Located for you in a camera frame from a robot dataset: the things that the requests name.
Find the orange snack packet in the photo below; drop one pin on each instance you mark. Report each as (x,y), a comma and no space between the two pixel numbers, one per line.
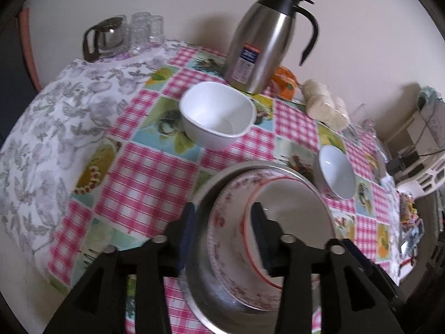
(286,83)

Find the pink checkered tablecloth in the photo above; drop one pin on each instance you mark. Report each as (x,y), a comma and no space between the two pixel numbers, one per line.
(146,181)

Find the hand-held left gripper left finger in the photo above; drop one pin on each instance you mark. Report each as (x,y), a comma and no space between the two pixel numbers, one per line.
(186,236)

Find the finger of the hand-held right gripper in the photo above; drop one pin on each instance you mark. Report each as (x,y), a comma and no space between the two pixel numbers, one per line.
(365,264)

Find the colourful trinket pile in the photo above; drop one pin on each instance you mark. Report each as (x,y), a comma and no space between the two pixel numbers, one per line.
(410,215)

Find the white floral rim plate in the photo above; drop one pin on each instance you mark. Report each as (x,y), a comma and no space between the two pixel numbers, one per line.
(229,250)

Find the dark brown-edged furniture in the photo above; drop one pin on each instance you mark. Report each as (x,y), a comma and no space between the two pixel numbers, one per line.
(14,69)

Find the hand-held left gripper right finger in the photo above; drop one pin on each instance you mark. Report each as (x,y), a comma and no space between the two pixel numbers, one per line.
(260,236)

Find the white bowl with red rim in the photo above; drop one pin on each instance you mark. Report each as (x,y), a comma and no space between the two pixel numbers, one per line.
(292,208)

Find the stainless steel thermos jug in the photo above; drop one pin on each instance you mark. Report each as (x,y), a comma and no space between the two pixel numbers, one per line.
(260,41)

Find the wrapped white bread pack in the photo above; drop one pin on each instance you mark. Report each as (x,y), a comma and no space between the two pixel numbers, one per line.
(323,104)

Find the glass coffee pot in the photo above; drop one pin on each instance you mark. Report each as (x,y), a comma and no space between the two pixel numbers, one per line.
(107,38)

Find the white chair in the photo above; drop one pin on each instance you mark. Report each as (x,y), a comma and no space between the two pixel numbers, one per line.
(431,174)

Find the clear glass mug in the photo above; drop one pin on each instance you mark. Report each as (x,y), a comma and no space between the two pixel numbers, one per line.
(366,125)

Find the white grey floral tablecloth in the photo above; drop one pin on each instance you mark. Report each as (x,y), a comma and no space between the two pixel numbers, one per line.
(52,118)

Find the small plain white bowl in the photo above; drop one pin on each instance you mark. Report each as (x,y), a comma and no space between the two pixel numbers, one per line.
(212,111)

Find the steel basin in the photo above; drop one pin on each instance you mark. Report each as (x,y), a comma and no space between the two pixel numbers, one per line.
(199,285)

